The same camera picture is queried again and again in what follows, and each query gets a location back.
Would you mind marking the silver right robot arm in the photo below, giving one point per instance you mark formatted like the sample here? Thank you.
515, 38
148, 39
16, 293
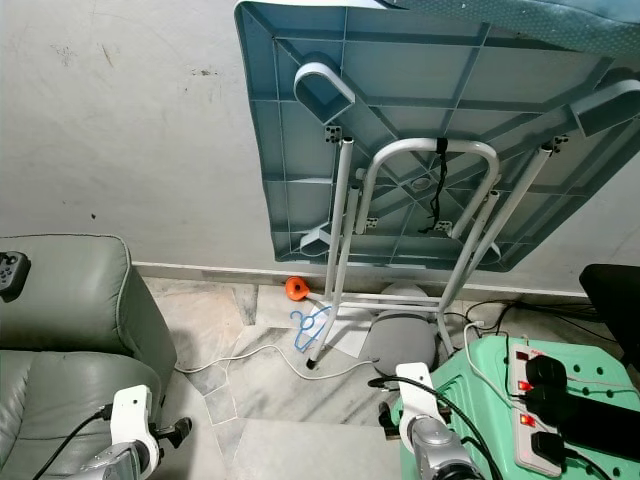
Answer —
435, 450

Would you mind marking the grey-green leather sofa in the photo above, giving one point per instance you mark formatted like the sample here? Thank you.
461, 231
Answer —
80, 300

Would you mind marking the grey round pouffe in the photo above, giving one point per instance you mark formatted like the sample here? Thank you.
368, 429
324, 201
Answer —
395, 345

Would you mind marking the blue clothes hanger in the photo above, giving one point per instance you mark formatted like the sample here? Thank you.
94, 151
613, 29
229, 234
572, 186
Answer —
305, 333

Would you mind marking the white round plastic object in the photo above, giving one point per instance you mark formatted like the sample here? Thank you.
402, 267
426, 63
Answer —
405, 294

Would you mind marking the white power strip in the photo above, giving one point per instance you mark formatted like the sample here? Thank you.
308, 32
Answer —
530, 445

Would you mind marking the black power plug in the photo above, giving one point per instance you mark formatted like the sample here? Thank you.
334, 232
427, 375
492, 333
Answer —
547, 372

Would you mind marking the black power adapter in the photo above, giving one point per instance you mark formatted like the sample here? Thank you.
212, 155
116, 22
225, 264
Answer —
590, 410

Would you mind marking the mint green plastic table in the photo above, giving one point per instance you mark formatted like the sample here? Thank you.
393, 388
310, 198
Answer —
605, 380

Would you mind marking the black handheld controller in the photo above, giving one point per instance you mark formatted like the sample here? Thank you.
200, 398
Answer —
15, 270

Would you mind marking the teal plastic folding table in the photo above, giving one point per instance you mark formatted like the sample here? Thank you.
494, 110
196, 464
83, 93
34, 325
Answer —
420, 90

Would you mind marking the teal textured fabric pad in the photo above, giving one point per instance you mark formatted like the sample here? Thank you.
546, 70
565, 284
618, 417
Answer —
540, 25

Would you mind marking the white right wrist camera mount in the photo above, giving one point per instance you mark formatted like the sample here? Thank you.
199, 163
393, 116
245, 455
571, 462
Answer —
418, 385

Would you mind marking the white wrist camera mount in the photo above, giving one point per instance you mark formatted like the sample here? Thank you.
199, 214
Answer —
132, 410
418, 385

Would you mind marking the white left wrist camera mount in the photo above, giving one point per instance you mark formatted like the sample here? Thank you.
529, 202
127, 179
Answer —
132, 410

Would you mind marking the white metal table leg frame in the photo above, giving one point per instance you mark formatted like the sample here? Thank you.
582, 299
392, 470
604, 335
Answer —
345, 190

